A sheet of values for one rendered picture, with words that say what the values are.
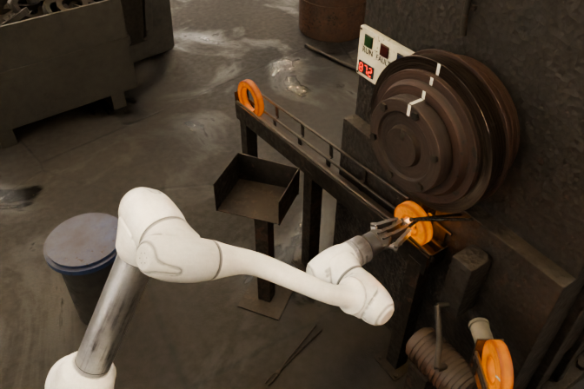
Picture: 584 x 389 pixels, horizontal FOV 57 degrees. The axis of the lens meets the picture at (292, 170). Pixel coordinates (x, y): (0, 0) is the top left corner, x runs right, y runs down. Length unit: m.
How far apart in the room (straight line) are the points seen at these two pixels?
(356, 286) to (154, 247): 0.58
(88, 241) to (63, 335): 0.48
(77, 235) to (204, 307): 0.64
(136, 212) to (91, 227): 0.99
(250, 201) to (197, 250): 0.84
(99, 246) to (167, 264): 1.04
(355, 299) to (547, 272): 0.53
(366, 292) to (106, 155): 2.26
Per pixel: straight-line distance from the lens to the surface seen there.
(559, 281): 1.65
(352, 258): 1.64
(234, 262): 1.36
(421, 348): 1.83
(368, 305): 1.54
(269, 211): 2.04
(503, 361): 1.55
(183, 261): 1.26
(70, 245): 2.32
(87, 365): 1.65
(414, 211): 1.78
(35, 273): 2.88
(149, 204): 1.37
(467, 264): 1.69
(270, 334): 2.42
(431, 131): 1.43
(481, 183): 1.50
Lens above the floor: 2.03
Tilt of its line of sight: 40 degrees down
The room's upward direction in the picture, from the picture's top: 1 degrees clockwise
